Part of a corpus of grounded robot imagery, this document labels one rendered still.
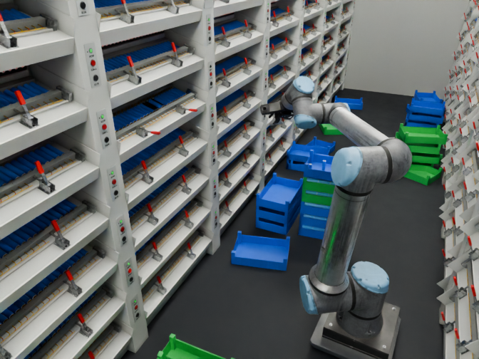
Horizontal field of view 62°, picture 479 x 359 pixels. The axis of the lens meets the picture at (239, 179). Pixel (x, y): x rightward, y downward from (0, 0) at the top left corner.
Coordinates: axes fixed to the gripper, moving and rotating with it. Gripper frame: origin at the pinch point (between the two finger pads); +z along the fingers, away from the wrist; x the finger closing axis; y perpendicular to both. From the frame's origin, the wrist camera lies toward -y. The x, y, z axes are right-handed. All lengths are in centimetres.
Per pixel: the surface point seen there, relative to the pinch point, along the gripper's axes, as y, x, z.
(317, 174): 30.3, -25.2, 12.9
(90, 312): -85, -84, -6
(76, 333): -90, -91, -11
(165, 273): -53, -70, 28
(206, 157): -32.6, -17.4, 7.9
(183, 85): -45.5, 10.3, -11.1
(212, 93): -32.5, 6.6, -11.6
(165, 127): -57, -19, -27
